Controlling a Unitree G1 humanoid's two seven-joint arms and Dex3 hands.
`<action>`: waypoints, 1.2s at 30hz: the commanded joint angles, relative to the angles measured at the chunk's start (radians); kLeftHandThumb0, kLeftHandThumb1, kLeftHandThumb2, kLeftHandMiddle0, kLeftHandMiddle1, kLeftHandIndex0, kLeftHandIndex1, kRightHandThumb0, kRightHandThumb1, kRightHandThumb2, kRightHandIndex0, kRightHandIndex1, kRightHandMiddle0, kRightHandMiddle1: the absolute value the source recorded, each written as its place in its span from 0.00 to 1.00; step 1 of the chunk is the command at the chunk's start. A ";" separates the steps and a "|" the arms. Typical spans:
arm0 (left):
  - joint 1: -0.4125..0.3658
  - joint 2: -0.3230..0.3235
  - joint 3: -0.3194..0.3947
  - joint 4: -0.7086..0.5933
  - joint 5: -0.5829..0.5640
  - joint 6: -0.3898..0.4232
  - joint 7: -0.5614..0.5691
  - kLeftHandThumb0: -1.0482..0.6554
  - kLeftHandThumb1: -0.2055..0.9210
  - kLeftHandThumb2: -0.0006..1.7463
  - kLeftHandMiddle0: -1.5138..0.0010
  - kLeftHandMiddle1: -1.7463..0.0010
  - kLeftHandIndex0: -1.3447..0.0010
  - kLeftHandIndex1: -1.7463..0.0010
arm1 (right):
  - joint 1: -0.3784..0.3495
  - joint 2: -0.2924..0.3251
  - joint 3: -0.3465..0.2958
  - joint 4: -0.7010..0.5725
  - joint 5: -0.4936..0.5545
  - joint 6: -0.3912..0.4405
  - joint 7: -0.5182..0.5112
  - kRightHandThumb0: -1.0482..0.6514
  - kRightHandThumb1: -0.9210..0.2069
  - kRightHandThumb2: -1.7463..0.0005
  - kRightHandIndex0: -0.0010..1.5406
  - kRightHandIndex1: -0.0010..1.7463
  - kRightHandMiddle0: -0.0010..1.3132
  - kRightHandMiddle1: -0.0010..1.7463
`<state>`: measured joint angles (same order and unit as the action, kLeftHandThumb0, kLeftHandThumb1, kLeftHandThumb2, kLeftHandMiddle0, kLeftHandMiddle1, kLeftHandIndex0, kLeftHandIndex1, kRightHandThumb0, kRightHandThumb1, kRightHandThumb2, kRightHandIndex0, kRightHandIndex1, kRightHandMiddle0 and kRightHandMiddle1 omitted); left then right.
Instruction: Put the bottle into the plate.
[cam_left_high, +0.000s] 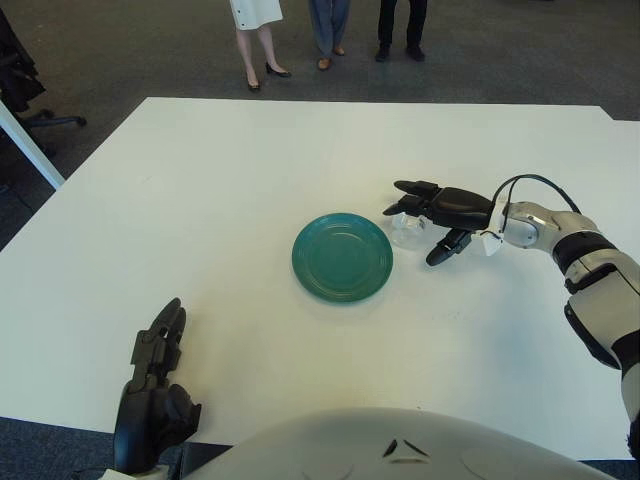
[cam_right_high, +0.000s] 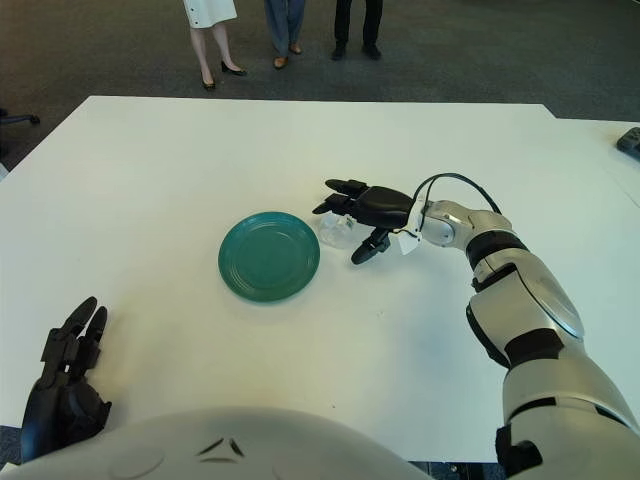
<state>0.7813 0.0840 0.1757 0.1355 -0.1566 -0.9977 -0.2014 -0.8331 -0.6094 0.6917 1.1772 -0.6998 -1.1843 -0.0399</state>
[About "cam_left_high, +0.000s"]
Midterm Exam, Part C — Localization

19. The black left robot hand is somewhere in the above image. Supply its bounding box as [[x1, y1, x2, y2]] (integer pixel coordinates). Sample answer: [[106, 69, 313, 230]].
[[112, 297, 203, 476]]

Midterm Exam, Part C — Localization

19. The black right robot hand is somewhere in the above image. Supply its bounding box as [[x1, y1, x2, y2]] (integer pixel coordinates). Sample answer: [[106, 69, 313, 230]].
[[382, 179, 494, 266]]

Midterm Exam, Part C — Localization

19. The clear bottle with blue cap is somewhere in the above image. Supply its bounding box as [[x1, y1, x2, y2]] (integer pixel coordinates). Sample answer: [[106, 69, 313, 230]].
[[389, 212, 429, 250]]

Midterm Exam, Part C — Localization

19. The green round plate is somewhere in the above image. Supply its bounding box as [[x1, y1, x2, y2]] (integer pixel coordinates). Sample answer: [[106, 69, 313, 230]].
[[291, 212, 395, 305]]

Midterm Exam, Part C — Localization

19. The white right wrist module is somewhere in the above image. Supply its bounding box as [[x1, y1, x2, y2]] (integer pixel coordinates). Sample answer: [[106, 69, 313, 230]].
[[472, 197, 511, 258]]

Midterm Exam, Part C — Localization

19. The person in black trousers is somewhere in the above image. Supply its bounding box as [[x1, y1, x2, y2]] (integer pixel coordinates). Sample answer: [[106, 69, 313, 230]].
[[374, 0, 429, 63]]

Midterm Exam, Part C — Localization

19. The person in blue jeans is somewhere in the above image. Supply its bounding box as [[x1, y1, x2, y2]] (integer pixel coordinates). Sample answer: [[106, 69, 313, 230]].
[[307, 0, 351, 71]]

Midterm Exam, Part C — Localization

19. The grey robot torso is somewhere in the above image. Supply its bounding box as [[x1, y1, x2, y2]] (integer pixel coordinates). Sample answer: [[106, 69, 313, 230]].
[[172, 407, 621, 480]]

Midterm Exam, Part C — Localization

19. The person in white skirt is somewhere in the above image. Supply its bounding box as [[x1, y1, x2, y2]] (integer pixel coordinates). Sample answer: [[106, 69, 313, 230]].
[[227, 0, 293, 92]]

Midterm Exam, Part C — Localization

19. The white side table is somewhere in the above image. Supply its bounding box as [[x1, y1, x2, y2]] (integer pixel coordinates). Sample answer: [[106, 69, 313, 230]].
[[0, 102, 66, 190]]

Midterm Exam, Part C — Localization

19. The black office chair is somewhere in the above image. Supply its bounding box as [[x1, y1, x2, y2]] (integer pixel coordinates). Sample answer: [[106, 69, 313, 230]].
[[0, 9, 87, 156]]

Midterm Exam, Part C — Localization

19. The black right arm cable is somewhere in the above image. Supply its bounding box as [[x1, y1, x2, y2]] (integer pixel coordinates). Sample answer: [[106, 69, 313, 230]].
[[492, 173, 581, 214]]

